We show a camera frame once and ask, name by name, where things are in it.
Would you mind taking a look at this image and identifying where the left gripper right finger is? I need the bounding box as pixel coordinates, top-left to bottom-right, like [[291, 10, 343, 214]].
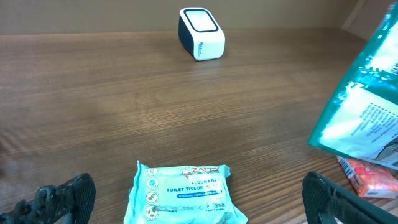
[[302, 171, 397, 224]]

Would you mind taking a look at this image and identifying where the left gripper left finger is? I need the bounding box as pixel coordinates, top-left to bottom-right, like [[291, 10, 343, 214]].
[[1, 173, 96, 224]]

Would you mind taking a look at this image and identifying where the small red snack box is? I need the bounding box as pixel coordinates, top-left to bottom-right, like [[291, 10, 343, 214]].
[[336, 156, 397, 199]]

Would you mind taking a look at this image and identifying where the teal wet wipes pack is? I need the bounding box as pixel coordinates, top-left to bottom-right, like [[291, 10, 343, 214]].
[[123, 162, 248, 224]]

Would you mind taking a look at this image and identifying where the green 3M gloves bag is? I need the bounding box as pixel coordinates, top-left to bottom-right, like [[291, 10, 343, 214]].
[[308, 4, 397, 169]]

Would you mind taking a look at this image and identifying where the white barcode scanner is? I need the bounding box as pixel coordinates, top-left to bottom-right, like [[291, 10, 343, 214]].
[[178, 7, 226, 61]]

